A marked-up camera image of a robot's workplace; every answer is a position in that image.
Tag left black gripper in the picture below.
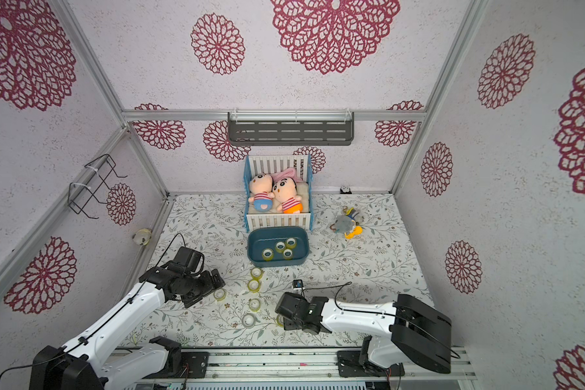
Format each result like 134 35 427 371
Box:
181 267 226 310

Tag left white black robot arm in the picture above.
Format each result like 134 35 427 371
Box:
28 246 225 389

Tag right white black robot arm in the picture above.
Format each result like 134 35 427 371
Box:
276 292 457 375

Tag tape roll nearest box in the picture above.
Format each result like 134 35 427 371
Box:
250 267 264 281

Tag teal plastic storage box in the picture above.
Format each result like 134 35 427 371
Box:
247 227 310 268

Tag small yellow white plush ball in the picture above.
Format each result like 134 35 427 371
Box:
132 228 152 246

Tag plush doll blue shorts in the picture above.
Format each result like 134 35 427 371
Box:
248 173 275 213

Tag plush doll orange shorts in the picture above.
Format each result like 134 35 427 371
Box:
272 178 304 214

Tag white blue toy crib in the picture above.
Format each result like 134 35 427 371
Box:
244 155 314 232

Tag pink pillow in crib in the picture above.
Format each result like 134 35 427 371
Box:
271 167 303 183

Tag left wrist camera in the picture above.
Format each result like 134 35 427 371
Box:
172 246 204 275

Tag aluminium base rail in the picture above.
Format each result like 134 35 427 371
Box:
101 346 479 386

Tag grey plush keychain toy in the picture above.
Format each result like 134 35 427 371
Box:
330 206 363 240

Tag black wire wall rack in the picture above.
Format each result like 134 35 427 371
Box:
67 154 127 220

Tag grey wall shelf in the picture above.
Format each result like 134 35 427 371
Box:
227 111 354 146

